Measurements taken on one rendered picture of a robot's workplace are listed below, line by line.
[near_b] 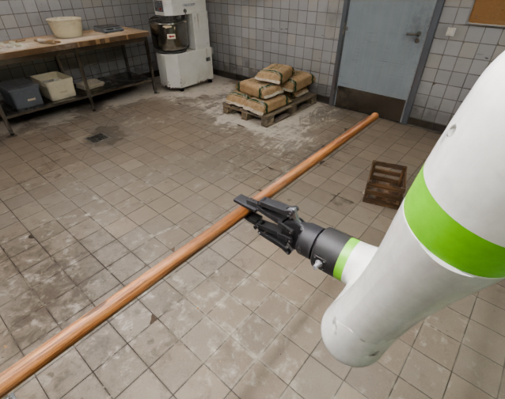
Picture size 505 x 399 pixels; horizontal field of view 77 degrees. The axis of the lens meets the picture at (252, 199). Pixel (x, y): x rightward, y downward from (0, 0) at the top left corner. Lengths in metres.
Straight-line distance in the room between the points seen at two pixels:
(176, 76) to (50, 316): 4.14
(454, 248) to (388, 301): 0.13
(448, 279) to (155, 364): 1.72
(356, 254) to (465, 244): 0.36
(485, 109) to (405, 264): 0.16
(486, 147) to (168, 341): 1.86
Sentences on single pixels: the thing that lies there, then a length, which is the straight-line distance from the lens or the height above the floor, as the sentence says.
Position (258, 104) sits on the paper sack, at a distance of 4.15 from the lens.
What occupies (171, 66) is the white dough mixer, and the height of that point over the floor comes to 0.41.
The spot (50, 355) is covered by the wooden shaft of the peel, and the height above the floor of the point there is 1.20.
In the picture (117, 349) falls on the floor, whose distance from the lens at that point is 2.03.
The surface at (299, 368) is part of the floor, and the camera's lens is 1.87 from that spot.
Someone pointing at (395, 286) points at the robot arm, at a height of 1.40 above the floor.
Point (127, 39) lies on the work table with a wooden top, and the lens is 5.32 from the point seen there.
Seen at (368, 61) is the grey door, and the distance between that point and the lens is 4.70.
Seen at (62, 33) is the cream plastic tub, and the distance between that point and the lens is 5.27.
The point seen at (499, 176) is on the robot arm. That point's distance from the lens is 0.26.
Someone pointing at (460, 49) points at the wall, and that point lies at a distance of 4.42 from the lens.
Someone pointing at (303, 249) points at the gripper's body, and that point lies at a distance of 0.68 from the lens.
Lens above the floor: 1.68
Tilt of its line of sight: 37 degrees down
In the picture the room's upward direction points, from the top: straight up
